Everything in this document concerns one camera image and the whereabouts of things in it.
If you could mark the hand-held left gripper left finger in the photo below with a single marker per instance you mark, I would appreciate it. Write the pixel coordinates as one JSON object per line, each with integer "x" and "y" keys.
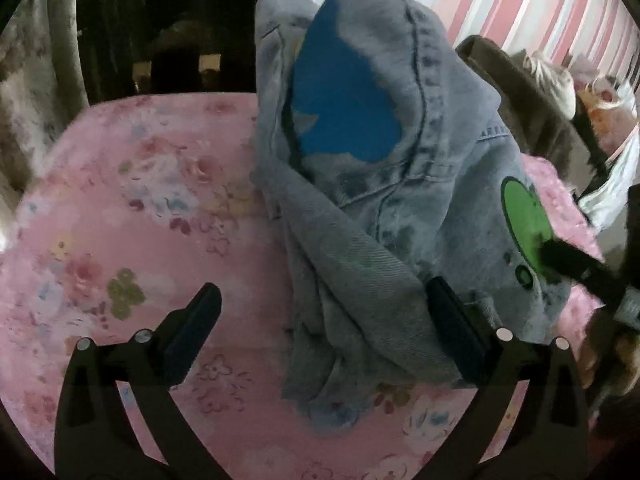
{"x": 187, "y": 342}

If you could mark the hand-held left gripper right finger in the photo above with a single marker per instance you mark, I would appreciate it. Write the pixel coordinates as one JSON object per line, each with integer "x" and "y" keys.
{"x": 455, "y": 335}

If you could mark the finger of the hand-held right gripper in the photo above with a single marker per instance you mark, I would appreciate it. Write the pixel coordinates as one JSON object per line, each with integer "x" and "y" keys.
{"x": 575, "y": 265}

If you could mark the grey printed denim jacket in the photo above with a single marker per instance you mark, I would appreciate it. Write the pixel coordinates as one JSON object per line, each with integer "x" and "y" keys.
{"x": 350, "y": 235}

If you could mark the person's right hand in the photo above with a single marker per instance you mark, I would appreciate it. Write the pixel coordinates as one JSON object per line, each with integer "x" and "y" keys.
{"x": 605, "y": 355}

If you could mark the white hanging cloth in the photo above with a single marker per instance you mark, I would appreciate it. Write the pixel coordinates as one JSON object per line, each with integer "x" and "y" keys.
{"x": 615, "y": 190}

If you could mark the black cloth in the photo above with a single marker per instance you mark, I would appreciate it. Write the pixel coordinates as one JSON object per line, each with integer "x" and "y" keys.
{"x": 587, "y": 145}

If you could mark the brown blanket covered chair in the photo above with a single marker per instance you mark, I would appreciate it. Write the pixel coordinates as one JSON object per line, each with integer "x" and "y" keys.
{"x": 540, "y": 120}

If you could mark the pink printed gift bag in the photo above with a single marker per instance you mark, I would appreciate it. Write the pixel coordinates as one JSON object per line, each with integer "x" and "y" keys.
{"x": 605, "y": 110}

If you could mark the white folded cloth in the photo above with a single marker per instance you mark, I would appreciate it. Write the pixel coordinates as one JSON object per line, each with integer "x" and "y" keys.
{"x": 550, "y": 80}

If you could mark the floral grey curtain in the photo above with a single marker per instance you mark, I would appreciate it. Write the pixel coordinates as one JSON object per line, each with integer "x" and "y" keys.
{"x": 35, "y": 85}

